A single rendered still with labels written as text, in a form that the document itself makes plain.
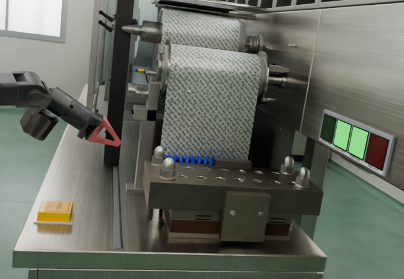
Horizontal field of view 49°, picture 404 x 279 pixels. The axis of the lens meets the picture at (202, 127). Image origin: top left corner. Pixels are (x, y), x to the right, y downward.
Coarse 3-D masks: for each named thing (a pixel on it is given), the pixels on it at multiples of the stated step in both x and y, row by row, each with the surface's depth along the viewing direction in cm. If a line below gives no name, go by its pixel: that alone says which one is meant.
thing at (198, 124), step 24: (168, 96) 110; (192, 96) 112; (216, 96) 113; (168, 120) 112; (192, 120) 113; (216, 120) 114; (240, 120) 115; (168, 144) 113; (192, 144) 114; (216, 144) 116; (240, 144) 117
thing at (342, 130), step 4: (340, 124) 90; (344, 124) 88; (348, 124) 87; (340, 128) 89; (344, 128) 88; (348, 128) 87; (336, 132) 91; (340, 132) 89; (344, 132) 88; (348, 132) 86; (336, 136) 91; (340, 136) 89; (344, 136) 88; (348, 136) 86; (336, 140) 91; (340, 140) 89; (344, 140) 87; (336, 144) 90; (340, 144) 89; (344, 144) 87; (344, 148) 87
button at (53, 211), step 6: (42, 204) 101; (48, 204) 101; (54, 204) 102; (60, 204) 102; (66, 204) 103; (72, 204) 104; (42, 210) 98; (48, 210) 98; (54, 210) 99; (60, 210) 99; (66, 210) 99; (42, 216) 97; (48, 216) 98; (54, 216) 98; (60, 216) 98; (66, 216) 98
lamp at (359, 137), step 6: (354, 132) 84; (360, 132) 82; (366, 132) 81; (354, 138) 84; (360, 138) 82; (366, 138) 80; (354, 144) 84; (360, 144) 82; (354, 150) 84; (360, 150) 82; (360, 156) 82
